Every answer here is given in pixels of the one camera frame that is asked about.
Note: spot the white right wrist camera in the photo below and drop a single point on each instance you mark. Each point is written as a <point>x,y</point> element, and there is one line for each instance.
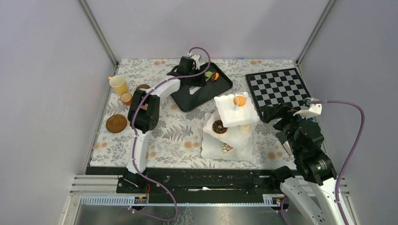
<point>311,108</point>

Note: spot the orange fish pastry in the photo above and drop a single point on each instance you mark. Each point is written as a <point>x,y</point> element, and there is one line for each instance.
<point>214,77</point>

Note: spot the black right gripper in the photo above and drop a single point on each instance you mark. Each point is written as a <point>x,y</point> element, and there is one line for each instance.
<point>285,112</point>

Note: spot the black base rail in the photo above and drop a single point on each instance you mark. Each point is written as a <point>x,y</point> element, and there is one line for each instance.
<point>195,185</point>

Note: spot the large brown saucer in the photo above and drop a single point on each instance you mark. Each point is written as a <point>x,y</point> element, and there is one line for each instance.
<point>116,123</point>

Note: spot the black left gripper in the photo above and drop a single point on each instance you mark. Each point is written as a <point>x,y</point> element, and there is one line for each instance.
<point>200,81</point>

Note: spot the black serving tray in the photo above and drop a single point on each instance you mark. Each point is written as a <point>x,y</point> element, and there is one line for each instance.
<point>187,101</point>

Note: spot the silver serving tongs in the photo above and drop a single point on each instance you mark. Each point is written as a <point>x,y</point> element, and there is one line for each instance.
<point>192,90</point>

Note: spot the orange macaron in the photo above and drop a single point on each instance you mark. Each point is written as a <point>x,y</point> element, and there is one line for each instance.
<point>240,100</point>

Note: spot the black and grey chessboard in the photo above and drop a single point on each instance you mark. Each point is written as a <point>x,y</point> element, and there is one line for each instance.
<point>272,88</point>

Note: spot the pink strawberry cake slice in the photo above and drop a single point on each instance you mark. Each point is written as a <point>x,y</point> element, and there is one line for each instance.
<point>226,148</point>

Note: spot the white three-tier dessert stand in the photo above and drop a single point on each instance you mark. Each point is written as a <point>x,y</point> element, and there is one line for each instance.
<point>231,115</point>

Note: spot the chocolate sprinkle donut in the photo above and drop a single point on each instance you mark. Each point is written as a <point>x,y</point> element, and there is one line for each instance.
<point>218,127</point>

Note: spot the yellow cup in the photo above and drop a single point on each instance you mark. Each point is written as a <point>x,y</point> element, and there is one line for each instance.
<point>118,84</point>

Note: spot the cream round mousse cake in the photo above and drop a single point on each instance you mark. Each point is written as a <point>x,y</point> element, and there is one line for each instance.
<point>245,128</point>

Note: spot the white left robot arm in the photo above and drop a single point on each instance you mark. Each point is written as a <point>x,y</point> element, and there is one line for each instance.
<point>143,114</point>

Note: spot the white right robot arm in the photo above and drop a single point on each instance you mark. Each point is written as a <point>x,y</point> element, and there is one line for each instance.
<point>305,139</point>

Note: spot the dark brown saucer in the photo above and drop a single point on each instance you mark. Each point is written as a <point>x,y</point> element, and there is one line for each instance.
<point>143,86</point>

